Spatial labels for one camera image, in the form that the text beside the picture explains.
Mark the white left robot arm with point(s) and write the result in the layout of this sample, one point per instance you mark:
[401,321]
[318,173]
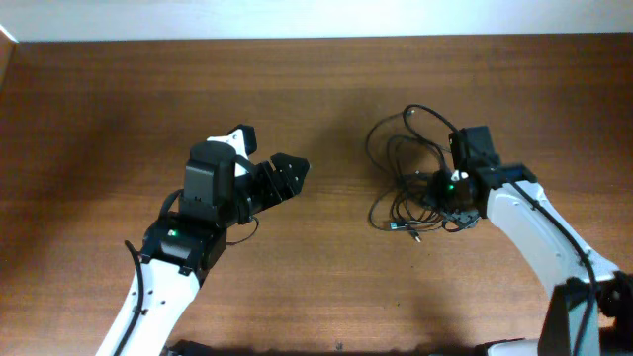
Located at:
[221,189]

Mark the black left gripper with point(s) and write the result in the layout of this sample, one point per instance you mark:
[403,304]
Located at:
[269,178]

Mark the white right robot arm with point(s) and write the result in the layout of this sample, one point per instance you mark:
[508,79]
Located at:
[590,297]

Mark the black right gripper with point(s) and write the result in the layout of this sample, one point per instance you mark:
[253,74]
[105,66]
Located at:
[464,219]

